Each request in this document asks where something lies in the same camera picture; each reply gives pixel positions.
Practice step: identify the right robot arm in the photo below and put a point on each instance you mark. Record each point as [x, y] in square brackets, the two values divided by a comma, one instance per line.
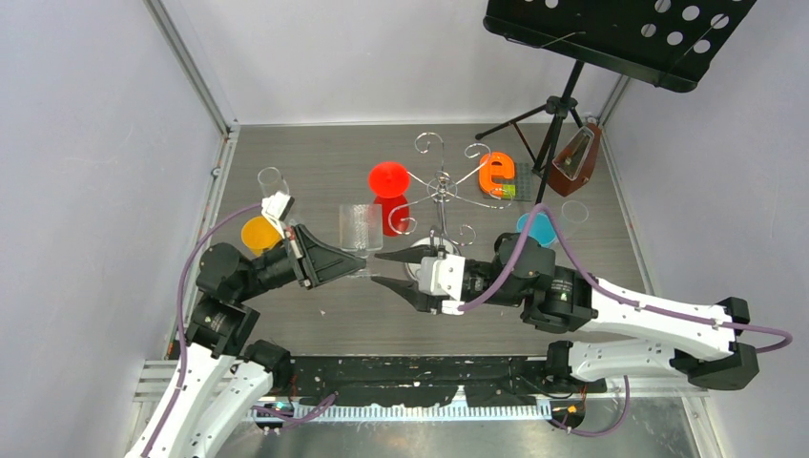
[657, 337]

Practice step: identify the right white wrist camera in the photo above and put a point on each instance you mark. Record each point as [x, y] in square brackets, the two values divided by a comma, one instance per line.
[440, 280]

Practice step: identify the clear wine glass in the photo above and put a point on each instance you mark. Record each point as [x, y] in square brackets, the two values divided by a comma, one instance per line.
[272, 182]

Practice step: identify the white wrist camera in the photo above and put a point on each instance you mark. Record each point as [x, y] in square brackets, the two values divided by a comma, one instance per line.
[275, 209]
[440, 280]

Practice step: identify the grey lego baseplate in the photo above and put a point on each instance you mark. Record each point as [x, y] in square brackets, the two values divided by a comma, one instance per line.
[524, 182]

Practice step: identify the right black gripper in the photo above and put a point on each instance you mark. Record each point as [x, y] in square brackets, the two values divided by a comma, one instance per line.
[409, 292]

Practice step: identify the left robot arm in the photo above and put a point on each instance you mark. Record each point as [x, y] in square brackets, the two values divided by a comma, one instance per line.
[220, 375]

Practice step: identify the yellow wine glass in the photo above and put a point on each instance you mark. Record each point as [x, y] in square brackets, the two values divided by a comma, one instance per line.
[259, 235]

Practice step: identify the black music stand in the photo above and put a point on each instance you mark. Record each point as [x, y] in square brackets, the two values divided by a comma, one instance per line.
[668, 44]

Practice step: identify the green lego brick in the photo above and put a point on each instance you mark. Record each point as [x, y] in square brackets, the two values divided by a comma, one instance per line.
[508, 191]

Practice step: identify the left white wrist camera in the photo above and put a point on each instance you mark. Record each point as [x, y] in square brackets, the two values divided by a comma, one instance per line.
[275, 209]

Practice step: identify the orange letter e toy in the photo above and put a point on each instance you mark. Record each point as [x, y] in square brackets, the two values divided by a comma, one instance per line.
[496, 168]

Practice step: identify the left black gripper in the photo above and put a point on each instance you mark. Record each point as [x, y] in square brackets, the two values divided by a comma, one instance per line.
[316, 261]

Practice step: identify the small clear glass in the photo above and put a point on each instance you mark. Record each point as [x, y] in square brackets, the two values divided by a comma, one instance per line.
[361, 229]

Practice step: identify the chrome wine glass rack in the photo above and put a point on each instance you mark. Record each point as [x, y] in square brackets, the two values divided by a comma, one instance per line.
[444, 188]

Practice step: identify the blue wine glass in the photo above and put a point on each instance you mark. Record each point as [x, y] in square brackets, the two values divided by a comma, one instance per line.
[542, 231]

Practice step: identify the red wine glass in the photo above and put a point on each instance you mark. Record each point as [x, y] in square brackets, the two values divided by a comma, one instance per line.
[389, 181]

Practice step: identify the brown wooden metronome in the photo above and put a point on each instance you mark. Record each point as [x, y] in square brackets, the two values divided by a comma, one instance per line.
[574, 166]

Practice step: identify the clear champagne flute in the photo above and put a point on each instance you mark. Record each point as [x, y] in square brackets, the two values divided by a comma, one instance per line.
[571, 217]

